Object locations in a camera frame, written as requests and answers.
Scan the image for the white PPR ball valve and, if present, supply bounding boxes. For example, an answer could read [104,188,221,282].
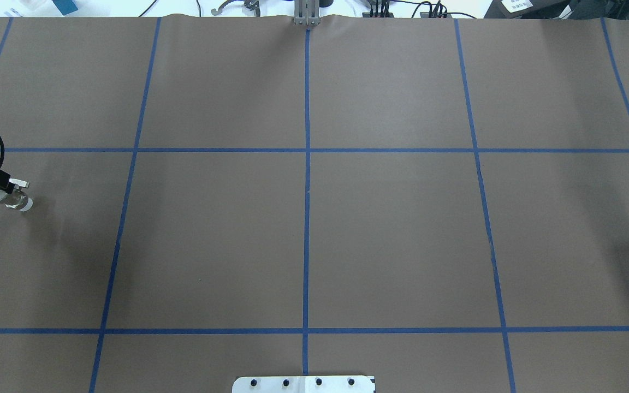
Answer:
[0,179,33,212]

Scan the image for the white camera column base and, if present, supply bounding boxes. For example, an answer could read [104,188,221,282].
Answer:
[232,375,376,392]

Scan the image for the aluminium frame post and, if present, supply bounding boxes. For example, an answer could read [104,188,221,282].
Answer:
[293,0,321,27]

